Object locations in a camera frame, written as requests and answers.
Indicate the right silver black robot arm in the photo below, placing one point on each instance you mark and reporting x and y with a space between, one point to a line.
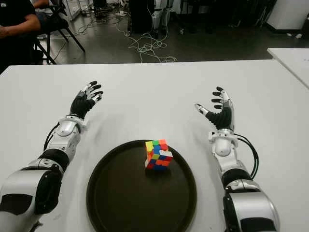
224 147

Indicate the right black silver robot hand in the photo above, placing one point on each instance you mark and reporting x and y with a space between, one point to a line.
223 118

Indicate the white side table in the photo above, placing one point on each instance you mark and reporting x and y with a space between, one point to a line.
294 60

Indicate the white cabinet with black base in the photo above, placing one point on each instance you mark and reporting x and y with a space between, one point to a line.
287 14

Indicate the small white floor object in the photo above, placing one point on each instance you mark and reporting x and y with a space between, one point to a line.
299 36

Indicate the black folding chair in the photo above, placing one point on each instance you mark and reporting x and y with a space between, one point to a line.
58 24

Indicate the dark brown round plate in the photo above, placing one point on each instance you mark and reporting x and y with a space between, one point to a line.
135 198

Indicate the glass display cabinet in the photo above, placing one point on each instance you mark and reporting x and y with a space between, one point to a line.
72 9

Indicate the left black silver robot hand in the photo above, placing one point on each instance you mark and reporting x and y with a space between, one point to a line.
80 105

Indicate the seated person in black shirt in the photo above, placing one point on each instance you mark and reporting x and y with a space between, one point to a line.
14 14

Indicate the left silver black robot arm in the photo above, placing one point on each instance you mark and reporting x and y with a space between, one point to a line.
65 133

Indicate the white caster wheel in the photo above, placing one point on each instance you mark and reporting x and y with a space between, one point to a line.
182 31

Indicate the multicoloured Rubik's cube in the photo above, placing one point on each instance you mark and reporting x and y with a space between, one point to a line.
157 157

